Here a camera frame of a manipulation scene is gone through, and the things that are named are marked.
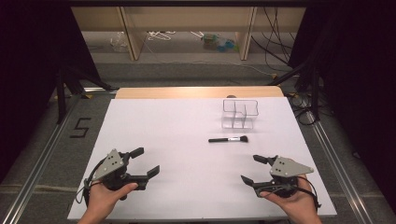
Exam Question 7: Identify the black tripod stand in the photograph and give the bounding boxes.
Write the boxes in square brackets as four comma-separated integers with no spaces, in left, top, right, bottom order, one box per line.
[55,66,113,125]
[267,59,321,122]

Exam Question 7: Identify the clear plastic bag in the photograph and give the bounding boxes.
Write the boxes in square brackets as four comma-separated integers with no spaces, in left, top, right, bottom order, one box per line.
[109,31,130,53]

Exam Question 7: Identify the aluminium floor rail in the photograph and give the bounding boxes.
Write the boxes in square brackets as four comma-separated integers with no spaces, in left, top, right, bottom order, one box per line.
[0,92,82,224]
[304,110,376,224]

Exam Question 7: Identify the white table cover sheet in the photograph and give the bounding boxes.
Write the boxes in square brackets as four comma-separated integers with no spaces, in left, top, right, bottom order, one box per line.
[67,96,338,221]

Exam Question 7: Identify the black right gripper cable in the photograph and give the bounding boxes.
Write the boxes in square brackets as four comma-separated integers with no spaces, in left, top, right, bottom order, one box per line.
[295,175,322,210]

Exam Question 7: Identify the green and blue packets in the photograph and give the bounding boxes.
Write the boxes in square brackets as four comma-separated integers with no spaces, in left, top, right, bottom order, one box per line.
[201,32,239,53]

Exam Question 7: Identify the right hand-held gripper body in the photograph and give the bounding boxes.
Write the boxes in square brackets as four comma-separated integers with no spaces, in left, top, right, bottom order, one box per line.
[252,155,315,198]

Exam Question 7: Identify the light wooden table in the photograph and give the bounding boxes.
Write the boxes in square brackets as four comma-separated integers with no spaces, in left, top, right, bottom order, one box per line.
[115,86,285,100]

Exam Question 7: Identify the black frame bar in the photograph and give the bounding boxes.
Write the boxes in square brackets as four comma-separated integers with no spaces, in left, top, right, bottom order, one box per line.
[68,0,312,7]

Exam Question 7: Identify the light wooden shelf unit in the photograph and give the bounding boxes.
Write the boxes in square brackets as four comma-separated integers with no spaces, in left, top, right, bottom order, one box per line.
[70,6,307,62]

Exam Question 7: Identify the clear plastic organizer box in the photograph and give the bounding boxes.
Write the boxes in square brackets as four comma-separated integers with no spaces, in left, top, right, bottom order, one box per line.
[221,98,260,130]

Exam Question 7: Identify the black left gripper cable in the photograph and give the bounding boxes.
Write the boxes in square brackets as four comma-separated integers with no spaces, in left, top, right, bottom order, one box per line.
[75,158,108,206]

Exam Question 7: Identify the bundle of black cables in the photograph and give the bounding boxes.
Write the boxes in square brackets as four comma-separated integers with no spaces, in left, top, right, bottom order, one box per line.
[250,7,297,73]

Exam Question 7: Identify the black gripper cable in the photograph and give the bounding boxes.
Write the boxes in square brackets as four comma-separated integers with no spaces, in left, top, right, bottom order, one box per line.
[75,158,108,206]
[295,175,322,210]

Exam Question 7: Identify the white cord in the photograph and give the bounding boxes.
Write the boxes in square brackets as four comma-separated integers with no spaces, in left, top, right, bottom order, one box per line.
[147,30,177,41]

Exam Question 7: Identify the person's right hand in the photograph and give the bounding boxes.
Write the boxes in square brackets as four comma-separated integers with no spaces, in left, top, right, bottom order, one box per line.
[259,175,319,219]

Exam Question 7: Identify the person's left hand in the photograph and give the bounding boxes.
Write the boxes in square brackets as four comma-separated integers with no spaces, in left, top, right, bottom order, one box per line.
[88,182,139,217]

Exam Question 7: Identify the coil of black floor cables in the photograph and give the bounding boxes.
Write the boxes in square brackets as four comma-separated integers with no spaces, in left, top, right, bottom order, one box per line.
[288,91,318,127]

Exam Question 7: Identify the black makeup brush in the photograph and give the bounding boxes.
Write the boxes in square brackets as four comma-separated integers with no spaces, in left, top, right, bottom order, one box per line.
[207,135,249,144]

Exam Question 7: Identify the black curtain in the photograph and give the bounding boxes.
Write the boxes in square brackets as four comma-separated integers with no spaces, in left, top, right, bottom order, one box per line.
[0,0,104,185]
[288,0,396,206]

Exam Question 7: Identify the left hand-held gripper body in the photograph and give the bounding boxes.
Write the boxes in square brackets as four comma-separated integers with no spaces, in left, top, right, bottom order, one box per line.
[92,148,148,191]

